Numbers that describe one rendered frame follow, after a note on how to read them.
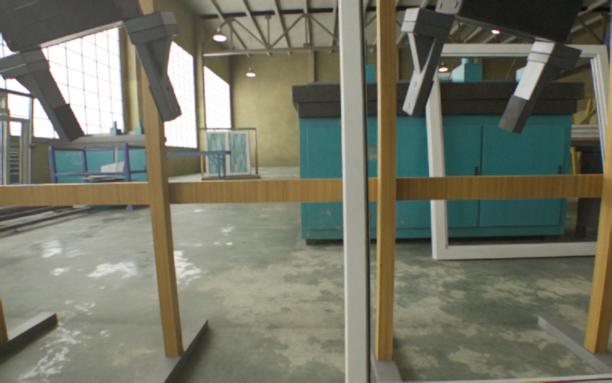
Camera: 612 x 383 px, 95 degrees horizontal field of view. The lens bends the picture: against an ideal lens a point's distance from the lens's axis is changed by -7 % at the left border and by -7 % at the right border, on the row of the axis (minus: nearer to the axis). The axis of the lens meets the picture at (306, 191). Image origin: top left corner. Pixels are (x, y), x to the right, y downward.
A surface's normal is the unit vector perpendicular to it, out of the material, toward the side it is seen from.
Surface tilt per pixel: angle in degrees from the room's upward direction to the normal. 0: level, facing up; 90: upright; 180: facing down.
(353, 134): 82
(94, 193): 90
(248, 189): 90
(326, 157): 90
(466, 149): 90
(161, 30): 113
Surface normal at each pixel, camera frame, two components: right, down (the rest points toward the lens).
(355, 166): -0.05, -0.03
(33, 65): 0.98, -0.14
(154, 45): -0.04, 0.50
